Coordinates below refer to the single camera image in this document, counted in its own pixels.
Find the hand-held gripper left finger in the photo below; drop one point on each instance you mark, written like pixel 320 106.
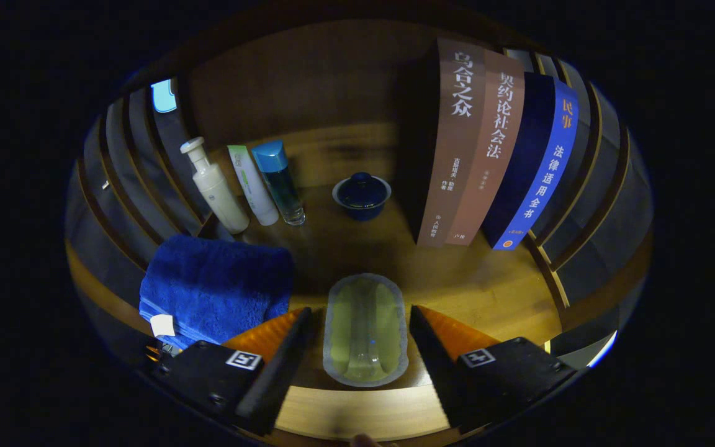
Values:
pixel 283 372

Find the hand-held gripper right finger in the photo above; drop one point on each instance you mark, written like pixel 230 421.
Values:
pixel 438 372

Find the wooden countertop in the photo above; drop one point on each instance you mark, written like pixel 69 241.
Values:
pixel 469 279

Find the wooden cabinet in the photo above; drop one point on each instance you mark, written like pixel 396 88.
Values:
pixel 308 81

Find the blue folded towel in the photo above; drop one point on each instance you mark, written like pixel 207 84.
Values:
pixel 221 285

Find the white pump bottle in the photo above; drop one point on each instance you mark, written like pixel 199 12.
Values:
pixel 221 198

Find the white and green tube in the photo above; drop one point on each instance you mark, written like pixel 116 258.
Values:
pixel 255 189

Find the blue capped bottle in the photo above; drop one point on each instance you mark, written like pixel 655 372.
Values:
pixel 283 186

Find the blue lidded teacup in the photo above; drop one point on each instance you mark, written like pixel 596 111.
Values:
pixel 362 197

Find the dark brown book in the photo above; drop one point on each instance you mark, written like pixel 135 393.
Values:
pixel 450 155

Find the reddish brown book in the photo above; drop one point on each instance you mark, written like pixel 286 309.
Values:
pixel 488 155

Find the blue book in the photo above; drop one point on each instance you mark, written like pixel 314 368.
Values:
pixel 544 174

